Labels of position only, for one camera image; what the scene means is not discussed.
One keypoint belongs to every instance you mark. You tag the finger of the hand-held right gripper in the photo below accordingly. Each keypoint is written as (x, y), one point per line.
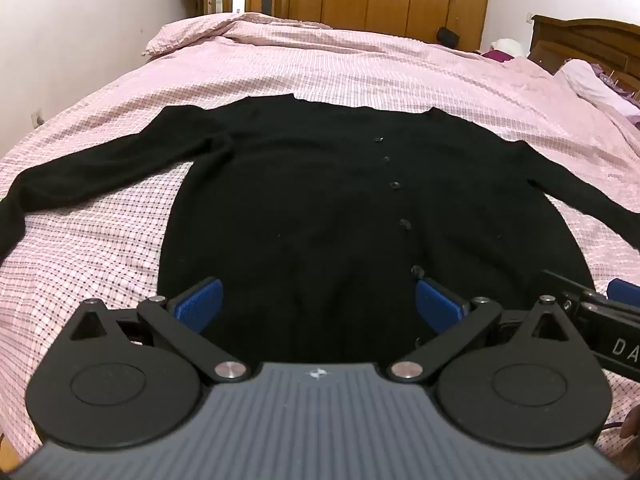
(625, 291)
(570, 285)

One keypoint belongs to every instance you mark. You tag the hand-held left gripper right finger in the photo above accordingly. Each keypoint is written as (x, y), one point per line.
(440, 305)

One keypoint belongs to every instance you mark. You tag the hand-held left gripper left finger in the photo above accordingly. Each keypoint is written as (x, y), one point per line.
(197, 305)

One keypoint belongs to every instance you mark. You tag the black knit cardigan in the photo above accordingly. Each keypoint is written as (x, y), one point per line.
(320, 210)

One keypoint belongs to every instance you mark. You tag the person's right hand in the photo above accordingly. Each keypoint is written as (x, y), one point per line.
(632, 425)

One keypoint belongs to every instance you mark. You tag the light purple pillow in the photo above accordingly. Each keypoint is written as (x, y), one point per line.
(592, 85)

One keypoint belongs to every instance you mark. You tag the dark purple cloth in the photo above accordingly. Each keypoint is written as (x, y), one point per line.
(496, 55)

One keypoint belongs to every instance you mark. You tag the wooden headboard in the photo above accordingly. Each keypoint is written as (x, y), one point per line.
(585, 42)

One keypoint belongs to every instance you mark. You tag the white cloth bundle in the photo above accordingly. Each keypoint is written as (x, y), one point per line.
(507, 46)

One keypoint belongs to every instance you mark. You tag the pink checked bed sheet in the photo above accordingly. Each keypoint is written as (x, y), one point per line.
(350, 60)

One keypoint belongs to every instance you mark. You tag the small black bag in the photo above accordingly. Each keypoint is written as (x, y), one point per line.
(448, 36)

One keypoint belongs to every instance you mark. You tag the pink checked pillow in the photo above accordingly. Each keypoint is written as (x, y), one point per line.
(190, 32)

